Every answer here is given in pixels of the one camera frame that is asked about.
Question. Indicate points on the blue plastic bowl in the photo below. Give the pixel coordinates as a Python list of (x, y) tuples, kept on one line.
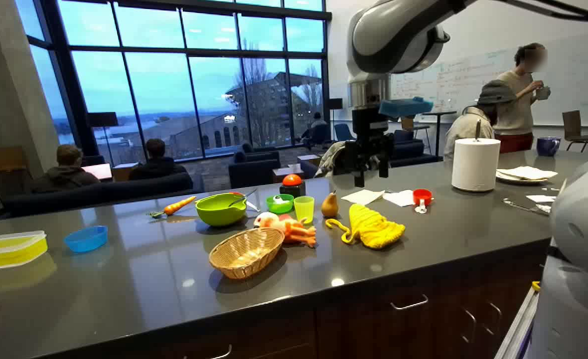
[(87, 240)]

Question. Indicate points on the white plate with napkin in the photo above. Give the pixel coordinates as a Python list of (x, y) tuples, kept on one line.
[(526, 174)]

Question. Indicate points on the seated person in hoodie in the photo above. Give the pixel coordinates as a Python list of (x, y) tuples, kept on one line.
[(69, 172)]

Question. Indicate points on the oval wicker basket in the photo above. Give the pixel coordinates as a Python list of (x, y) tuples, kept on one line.
[(247, 252)]

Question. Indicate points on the dark armchair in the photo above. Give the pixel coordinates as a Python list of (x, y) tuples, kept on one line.
[(255, 170)]

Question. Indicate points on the seated person with grey beanie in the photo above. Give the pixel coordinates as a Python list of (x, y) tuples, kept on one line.
[(474, 122)]

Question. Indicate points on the blue mug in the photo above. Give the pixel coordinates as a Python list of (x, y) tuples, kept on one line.
[(548, 146)]

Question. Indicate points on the dark sofa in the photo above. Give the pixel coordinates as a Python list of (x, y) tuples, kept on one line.
[(107, 192)]

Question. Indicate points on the red and white small object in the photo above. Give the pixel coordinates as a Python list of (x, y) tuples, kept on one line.
[(424, 196)]

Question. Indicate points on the white whiteboard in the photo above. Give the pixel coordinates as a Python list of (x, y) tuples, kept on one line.
[(573, 80)]

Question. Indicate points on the yellow lidded container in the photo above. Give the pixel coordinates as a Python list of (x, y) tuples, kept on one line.
[(7, 250)]

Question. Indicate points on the pink orange plush toy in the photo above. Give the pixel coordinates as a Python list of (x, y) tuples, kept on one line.
[(290, 230)]

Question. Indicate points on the toy carrot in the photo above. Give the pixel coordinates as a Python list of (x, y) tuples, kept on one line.
[(177, 206)]

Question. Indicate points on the seated dark haired person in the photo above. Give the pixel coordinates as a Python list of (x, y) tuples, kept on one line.
[(155, 162)]

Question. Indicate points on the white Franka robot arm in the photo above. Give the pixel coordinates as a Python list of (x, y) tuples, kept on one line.
[(400, 32)]

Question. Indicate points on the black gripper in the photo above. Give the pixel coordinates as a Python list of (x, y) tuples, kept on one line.
[(372, 130)]

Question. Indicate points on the grey chair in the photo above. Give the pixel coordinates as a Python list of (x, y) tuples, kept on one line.
[(575, 130)]

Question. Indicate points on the small green bowl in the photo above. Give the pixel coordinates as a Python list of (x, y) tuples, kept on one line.
[(280, 204)]

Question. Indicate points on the white paper napkin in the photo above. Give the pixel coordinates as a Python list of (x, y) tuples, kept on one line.
[(400, 198), (364, 196)]

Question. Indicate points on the white paper sheet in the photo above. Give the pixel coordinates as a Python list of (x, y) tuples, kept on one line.
[(542, 200)]

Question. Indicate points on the lime green plastic cup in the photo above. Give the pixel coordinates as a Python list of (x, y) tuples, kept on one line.
[(304, 210)]

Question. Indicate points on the white paper towel roll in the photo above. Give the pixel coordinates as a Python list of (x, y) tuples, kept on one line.
[(476, 166)]

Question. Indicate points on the standing person in light sweater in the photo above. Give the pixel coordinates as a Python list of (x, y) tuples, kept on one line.
[(522, 100)]

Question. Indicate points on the yellow knitted cloth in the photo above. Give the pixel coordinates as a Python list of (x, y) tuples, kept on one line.
[(374, 230)]

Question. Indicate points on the green toy vegetable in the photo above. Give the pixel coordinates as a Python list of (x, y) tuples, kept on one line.
[(221, 210)]

